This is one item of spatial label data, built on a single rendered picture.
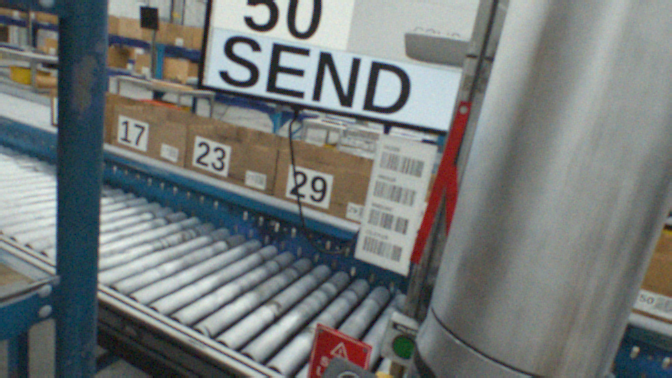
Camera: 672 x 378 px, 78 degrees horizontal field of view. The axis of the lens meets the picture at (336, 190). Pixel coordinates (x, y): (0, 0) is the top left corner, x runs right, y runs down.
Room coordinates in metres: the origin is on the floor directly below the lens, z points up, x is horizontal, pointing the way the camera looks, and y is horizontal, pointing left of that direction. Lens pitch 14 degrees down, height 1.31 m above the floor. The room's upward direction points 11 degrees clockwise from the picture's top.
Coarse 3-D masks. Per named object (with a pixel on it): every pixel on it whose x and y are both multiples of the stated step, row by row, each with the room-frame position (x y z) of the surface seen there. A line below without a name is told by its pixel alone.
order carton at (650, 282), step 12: (660, 240) 1.20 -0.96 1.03; (660, 252) 1.19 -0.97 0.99; (660, 264) 0.96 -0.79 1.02; (648, 276) 0.96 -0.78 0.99; (660, 276) 0.95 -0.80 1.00; (648, 288) 0.96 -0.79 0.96; (660, 288) 0.95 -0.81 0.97; (636, 300) 0.96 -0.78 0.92; (636, 312) 0.96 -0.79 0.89; (648, 312) 0.95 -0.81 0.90
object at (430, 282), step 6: (432, 270) 0.55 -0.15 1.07; (438, 270) 0.54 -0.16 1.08; (432, 276) 0.52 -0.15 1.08; (426, 282) 0.52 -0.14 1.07; (432, 282) 0.51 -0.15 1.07; (426, 288) 0.51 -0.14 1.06; (432, 288) 0.51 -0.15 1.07; (426, 294) 0.51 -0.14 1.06; (432, 294) 0.50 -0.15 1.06; (426, 300) 0.51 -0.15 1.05; (426, 306) 0.51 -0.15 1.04
